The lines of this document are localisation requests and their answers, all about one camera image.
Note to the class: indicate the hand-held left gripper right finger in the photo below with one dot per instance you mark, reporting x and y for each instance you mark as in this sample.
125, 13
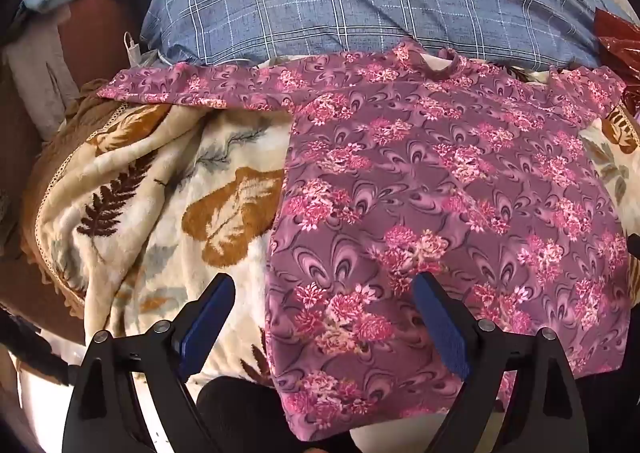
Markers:
445, 328

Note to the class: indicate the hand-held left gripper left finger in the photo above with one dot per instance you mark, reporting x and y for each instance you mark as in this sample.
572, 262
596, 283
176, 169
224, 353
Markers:
207, 328

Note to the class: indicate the purple floral shirt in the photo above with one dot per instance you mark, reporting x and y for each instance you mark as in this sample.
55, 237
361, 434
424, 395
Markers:
425, 193

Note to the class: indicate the cream leaf print blanket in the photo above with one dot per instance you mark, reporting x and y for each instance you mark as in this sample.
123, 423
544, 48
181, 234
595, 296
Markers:
165, 193

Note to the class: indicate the grey cloth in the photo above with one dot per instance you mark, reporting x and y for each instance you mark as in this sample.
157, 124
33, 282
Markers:
42, 78

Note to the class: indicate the red plastic bag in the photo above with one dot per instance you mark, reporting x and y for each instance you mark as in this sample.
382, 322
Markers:
617, 43

